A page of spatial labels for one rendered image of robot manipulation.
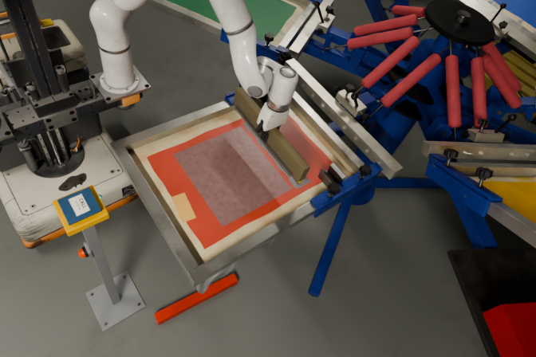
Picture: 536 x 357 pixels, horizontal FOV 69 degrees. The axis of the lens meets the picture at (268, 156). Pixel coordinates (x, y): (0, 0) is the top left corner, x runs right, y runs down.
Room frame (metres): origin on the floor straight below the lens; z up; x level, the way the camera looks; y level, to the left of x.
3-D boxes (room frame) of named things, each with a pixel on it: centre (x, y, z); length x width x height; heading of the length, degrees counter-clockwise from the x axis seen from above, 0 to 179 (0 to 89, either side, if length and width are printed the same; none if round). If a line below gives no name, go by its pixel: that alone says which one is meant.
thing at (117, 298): (0.52, 0.52, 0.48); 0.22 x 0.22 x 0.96; 50
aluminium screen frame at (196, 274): (0.87, 0.06, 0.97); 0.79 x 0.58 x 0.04; 140
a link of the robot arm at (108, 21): (0.93, 0.56, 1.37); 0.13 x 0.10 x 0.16; 1
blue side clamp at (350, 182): (0.88, -0.30, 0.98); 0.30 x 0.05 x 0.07; 140
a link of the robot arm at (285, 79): (0.94, 0.06, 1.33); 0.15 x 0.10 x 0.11; 91
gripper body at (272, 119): (0.93, 0.02, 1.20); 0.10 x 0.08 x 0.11; 140
